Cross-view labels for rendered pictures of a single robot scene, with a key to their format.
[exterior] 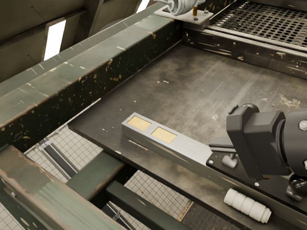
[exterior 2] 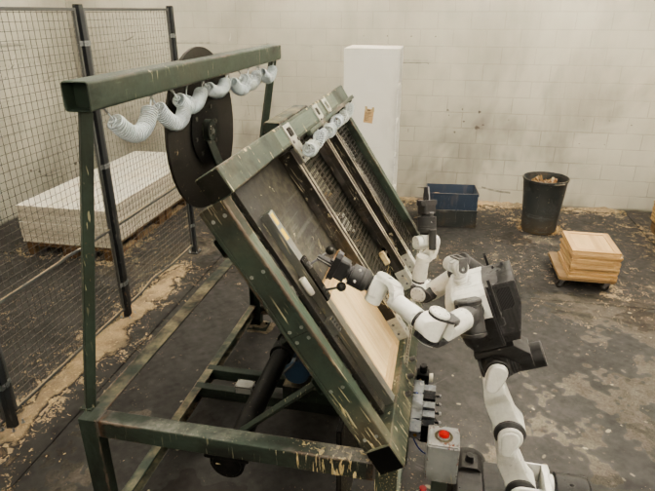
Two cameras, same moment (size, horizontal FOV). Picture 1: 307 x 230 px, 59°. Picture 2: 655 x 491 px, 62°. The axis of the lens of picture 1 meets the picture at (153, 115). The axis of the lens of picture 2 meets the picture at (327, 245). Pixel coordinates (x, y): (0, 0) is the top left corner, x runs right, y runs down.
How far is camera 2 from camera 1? 173 cm
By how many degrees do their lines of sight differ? 48
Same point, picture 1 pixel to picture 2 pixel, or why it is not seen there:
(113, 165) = not seen: hidden behind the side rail
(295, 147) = (354, 275)
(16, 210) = (91, 203)
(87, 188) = not seen: hidden behind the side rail
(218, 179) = (299, 269)
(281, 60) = (326, 218)
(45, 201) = (254, 243)
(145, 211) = not seen: hidden behind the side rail
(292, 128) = (356, 269)
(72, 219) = (265, 257)
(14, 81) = (140, 79)
